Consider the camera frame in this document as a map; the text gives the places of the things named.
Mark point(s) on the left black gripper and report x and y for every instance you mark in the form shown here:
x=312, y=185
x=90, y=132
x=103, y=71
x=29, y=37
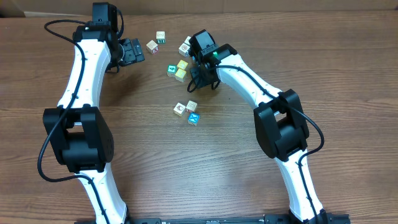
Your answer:
x=134, y=50

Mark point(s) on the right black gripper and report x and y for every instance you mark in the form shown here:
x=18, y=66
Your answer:
x=201, y=74

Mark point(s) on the white block red drawing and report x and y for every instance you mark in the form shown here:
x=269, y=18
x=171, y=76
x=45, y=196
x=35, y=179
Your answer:
x=191, y=107

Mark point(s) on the white cream block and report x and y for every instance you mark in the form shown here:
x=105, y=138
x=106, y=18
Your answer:
x=179, y=109

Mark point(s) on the blue X block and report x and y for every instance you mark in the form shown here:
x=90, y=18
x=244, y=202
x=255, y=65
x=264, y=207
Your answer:
x=193, y=119

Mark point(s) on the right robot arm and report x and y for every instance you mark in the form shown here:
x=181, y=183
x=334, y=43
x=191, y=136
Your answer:
x=280, y=124

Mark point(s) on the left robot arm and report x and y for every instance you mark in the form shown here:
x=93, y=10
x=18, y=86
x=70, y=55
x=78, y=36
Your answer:
x=76, y=130

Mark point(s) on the white block red side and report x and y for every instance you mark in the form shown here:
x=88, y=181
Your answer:
x=152, y=47

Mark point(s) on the yellow block upper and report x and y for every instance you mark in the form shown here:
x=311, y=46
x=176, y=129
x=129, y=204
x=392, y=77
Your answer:
x=182, y=64

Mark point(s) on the yellow block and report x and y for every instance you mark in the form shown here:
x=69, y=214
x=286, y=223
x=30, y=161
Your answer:
x=182, y=64
x=180, y=75

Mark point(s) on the yellow block lower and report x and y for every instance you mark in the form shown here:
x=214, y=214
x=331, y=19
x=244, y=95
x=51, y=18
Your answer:
x=180, y=75

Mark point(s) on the white block blue side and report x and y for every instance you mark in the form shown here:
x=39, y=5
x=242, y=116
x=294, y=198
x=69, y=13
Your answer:
x=184, y=50

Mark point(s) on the green number four block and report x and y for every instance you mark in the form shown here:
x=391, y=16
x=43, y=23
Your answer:
x=171, y=70

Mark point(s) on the white block green side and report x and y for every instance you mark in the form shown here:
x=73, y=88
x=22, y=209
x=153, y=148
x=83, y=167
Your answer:
x=160, y=37

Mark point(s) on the white block far top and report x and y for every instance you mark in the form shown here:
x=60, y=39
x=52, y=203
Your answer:
x=187, y=40

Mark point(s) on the cardboard backdrop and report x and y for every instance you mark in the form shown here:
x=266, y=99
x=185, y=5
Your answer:
x=22, y=8

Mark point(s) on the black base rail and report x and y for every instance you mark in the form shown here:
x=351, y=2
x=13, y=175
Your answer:
x=327, y=218

